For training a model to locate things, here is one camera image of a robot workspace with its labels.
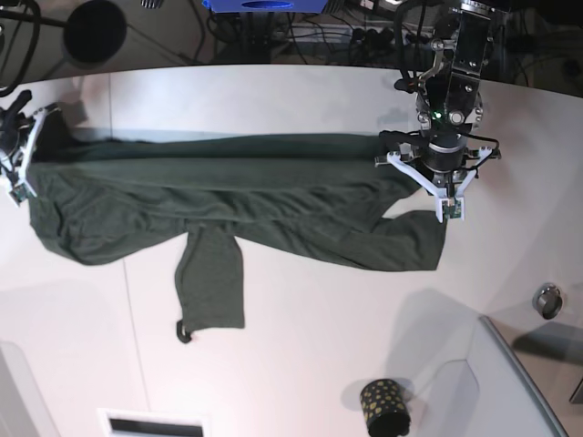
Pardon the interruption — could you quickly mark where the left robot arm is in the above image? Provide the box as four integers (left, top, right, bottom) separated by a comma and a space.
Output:
375, 1, 501, 221

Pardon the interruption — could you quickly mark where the black round stool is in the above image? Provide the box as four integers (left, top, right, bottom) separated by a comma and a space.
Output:
62, 0, 128, 70

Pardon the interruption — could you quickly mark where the round metal table grommet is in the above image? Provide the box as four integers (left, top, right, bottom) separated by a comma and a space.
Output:
532, 282, 564, 320

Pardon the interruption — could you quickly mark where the black cup with gold dots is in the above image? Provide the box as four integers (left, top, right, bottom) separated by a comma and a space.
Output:
360, 379, 411, 437

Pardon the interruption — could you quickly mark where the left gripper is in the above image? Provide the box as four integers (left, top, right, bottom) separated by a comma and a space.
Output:
375, 136, 501, 205

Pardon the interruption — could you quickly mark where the white rectangular table slot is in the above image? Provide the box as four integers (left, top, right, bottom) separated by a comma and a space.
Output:
97, 408, 212, 437

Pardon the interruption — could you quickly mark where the blue plastic box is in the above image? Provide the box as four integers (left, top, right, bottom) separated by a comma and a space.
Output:
202, 0, 327, 14

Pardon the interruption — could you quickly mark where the dark green t-shirt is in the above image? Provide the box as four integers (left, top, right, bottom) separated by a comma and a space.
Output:
27, 114, 446, 342

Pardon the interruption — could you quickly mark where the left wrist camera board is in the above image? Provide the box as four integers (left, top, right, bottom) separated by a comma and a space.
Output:
435, 197, 465, 223

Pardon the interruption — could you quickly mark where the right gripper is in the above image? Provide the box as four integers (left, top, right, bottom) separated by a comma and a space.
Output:
1, 90, 59, 191

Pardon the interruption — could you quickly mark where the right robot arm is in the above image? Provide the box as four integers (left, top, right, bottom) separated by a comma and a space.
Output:
1, 1, 66, 191

